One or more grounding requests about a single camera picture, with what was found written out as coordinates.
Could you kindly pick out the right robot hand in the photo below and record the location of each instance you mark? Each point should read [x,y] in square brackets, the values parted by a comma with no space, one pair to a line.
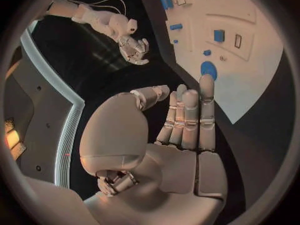
[133,48]

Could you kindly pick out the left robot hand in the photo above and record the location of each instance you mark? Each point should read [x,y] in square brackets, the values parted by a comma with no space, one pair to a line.
[145,168]

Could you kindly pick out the small blue plug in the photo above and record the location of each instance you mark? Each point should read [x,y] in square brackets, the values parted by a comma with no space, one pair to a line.
[207,52]

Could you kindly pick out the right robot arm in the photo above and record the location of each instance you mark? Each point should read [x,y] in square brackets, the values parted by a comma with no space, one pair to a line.
[98,18]

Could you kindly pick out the white task board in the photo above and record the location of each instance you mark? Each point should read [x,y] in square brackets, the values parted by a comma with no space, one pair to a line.
[234,90]

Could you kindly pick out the blue peg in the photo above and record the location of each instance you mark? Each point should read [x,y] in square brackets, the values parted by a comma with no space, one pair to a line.
[175,41]

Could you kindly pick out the blue short cylinder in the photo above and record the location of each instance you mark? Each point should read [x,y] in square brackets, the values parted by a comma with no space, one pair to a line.
[176,26]

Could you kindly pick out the blue long cylinder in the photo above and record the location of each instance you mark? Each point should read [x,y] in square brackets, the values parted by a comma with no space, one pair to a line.
[166,0]

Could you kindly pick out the blue block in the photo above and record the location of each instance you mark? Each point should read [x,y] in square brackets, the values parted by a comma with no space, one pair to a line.
[218,35]

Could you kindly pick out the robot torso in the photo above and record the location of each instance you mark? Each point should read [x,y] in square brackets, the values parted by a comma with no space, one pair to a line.
[35,106]

